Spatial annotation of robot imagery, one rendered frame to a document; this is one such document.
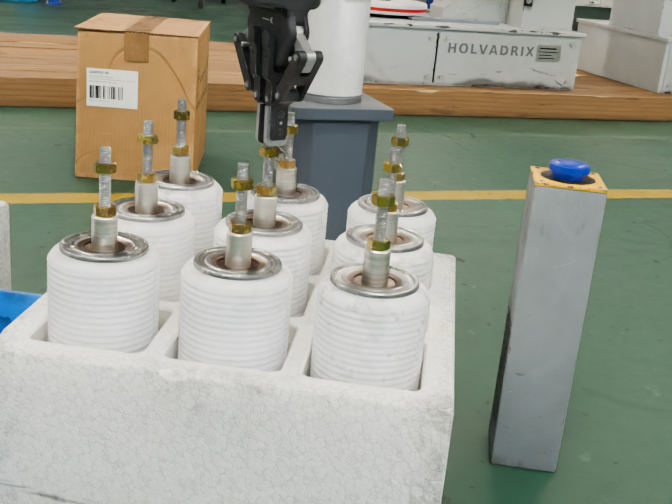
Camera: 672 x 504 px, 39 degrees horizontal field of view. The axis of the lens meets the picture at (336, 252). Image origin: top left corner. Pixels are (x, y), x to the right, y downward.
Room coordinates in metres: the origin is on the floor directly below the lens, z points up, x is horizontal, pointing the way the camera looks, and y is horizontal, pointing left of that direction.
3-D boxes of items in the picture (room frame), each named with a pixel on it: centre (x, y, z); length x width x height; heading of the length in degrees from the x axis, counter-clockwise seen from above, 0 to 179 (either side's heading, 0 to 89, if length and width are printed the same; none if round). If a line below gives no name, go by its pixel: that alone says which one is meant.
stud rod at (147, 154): (0.90, 0.19, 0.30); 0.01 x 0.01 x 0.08
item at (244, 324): (0.77, 0.08, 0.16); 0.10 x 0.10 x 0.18
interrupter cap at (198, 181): (1.01, 0.18, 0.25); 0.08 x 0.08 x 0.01
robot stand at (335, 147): (1.34, 0.03, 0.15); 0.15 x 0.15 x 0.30; 20
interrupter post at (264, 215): (0.89, 0.07, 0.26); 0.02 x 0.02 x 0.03
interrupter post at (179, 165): (1.01, 0.18, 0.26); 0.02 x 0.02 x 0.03
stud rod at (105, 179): (0.78, 0.20, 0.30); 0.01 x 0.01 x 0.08
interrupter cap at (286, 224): (0.89, 0.07, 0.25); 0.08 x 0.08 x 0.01
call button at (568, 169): (0.93, -0.22, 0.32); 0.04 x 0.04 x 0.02
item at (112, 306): (0.78, 0.20, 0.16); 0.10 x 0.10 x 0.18
